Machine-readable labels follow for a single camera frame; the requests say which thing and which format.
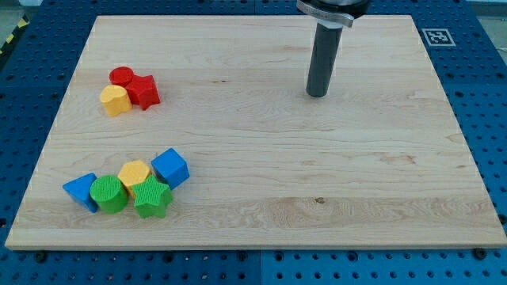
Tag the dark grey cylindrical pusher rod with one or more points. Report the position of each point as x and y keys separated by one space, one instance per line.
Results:
x=326 y=43

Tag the yellow hexagon block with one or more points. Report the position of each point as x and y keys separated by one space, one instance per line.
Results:
x=133 y=173

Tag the green cylinder block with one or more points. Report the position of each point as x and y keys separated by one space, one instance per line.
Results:
x=109 y=194

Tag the white fiducial marker tag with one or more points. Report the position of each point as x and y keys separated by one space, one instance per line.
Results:
x=438 y=37

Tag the blue triangle block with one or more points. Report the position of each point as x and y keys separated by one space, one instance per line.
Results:
x=79 y=190

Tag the green star block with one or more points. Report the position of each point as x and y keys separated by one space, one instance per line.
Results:
x=152 y=198

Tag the red cylinder block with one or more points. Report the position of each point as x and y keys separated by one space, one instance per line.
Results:
x=121 y=76

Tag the blue cube block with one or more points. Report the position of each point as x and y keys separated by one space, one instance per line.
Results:
x=171 y=168

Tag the light wooden board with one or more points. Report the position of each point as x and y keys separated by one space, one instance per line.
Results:
x=378 y=163

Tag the red star block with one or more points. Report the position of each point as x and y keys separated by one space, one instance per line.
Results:
x=143 y=91

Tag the yellow heart block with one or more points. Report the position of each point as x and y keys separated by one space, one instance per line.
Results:
x=115 y=100

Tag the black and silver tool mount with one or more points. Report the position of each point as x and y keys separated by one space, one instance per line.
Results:
x=334 y=14

